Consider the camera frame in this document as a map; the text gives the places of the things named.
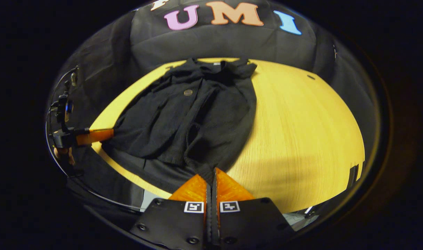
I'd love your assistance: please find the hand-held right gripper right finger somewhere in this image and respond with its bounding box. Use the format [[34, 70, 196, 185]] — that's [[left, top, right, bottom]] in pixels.
[[211, 167, 297, 250]]

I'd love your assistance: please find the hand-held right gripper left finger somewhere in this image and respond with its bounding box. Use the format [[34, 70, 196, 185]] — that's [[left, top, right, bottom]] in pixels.
[[129, 174, 212, 250]]

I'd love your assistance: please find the black backdrop cloth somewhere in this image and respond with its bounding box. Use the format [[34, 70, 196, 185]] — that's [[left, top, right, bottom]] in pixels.
[[53, 0, 377, 146]]

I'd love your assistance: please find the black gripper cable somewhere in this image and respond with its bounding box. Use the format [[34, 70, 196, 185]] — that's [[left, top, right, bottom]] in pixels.
[[45, 68, 144, 213]]

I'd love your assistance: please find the black garment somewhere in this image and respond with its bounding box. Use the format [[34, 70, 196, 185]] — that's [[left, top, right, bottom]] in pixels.
[[102, 57, 259, 183]]

